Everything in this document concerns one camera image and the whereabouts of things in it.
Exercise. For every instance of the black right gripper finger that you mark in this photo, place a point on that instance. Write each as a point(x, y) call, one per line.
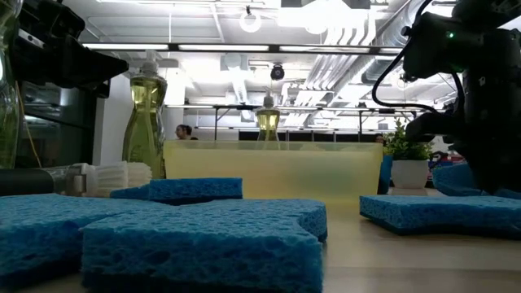
point(502, 173)

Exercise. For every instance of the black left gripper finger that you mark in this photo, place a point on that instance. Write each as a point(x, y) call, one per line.
point(89, 67)
point(101, 88)

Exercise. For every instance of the yellow translucent plastic tray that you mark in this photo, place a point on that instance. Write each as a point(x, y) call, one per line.
point(272, 175)

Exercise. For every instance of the round white ceiling lamp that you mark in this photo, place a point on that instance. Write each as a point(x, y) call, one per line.
point(244, 22)

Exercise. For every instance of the white LED light strip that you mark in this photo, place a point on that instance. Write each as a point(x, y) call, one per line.
point(325, 49)
point(392, 51)
point(126, 46)
point(224, 47)

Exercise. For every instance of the black background workbench frame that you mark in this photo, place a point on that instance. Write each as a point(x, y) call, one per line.
point(244, 107)

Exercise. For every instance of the green plant in white pot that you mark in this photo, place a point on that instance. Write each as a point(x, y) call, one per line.
point(409, 173)

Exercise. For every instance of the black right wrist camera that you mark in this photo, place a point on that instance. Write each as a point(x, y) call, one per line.
point(431, 128)

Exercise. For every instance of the black aluminium rig frame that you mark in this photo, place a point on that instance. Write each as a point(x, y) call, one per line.
point(173, 46)

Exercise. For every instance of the blue cellulose sponge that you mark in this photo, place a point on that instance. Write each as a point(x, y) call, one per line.
point(427, 213)
point(452, 179)
point(40, 232)
point(195, 189)
point(203, 252)

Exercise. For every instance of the person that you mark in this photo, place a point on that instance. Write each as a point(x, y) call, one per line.
point(379, 139)
point(183, 133)

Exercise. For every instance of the black overhead camera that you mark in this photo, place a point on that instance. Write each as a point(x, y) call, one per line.
point(277, 72)

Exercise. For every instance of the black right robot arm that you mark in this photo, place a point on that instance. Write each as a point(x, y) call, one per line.
point(488, 49)

